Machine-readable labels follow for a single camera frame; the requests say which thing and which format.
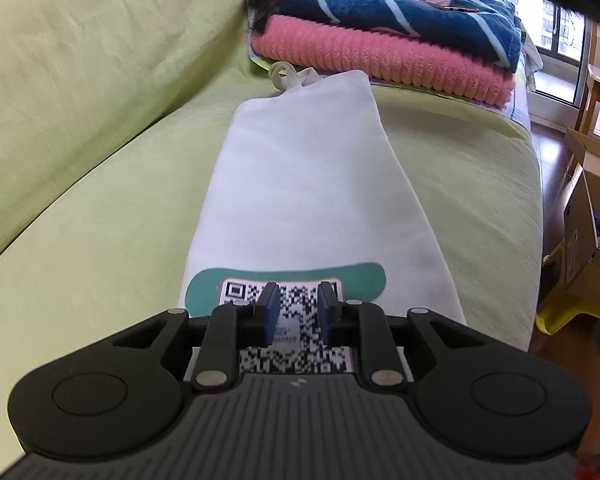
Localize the blue patterned blanket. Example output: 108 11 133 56
270 0 523 73

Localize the pink ribbed blanket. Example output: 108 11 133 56
252 14 516 108

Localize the yellow plastic stool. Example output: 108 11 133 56
536 240 600 358

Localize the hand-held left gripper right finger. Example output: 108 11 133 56
317 281 486 392

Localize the patchwork quilt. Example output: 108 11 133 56
247 25 538 128

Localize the wooden chair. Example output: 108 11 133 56
577 20 600 136

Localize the cardboard box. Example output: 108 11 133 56
562 127 600 306

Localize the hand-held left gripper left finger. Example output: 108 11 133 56
112 282 282 392

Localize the white shopping bag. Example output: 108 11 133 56
177 62 468 376

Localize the window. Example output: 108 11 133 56
480 0 588 106

